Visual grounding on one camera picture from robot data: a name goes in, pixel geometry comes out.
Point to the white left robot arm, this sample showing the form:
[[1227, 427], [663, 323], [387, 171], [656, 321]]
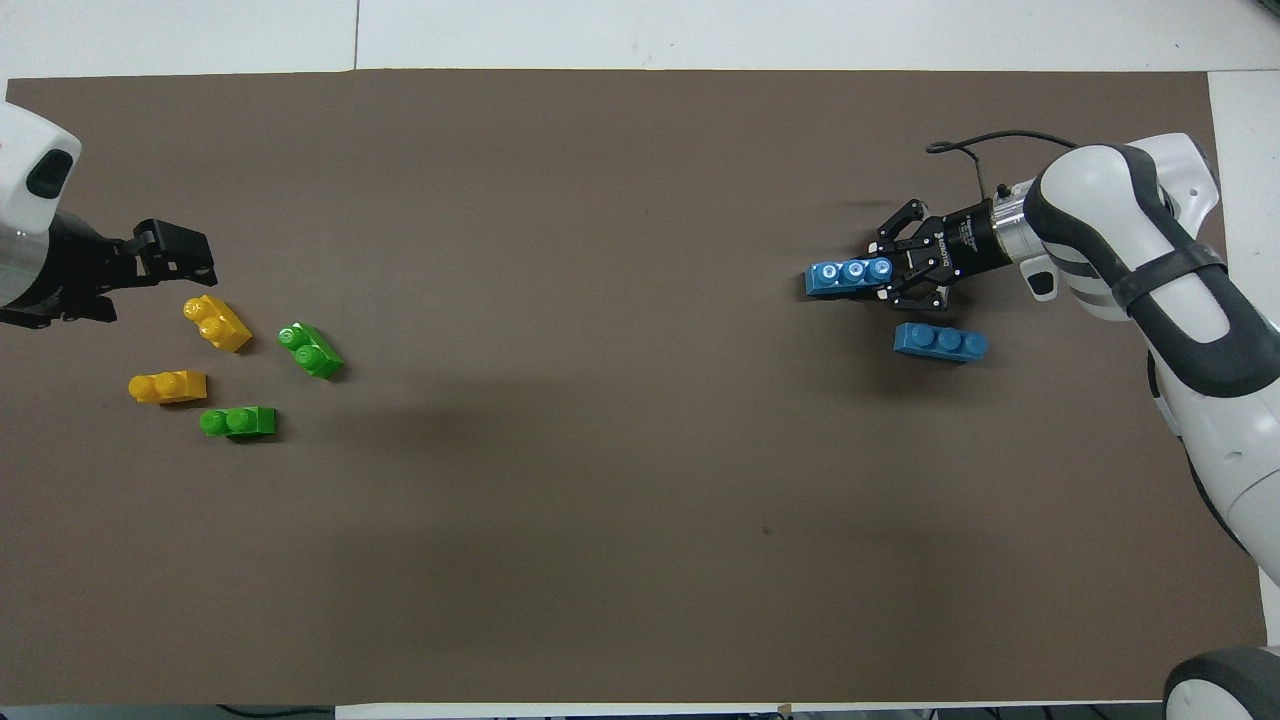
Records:
[[25, 170]]

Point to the green two-stud toy block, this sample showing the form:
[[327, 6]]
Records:
[[312, 350], [240, 423]]

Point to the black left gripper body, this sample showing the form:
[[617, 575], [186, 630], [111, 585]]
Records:
[[70, 265]]

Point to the brown table mat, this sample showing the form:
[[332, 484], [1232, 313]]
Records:
[[600, 520]]

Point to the yellow two-stud toy block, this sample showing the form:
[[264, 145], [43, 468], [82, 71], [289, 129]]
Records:
[[220, 325], [170, 387]]

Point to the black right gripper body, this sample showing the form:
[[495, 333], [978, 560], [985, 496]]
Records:
[[962, 248]]

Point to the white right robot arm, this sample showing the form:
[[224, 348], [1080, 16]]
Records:
[[1150, 240]]

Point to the blue three-stud toy block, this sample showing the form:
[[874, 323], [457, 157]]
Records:
[[940, 345], [848, 277]]

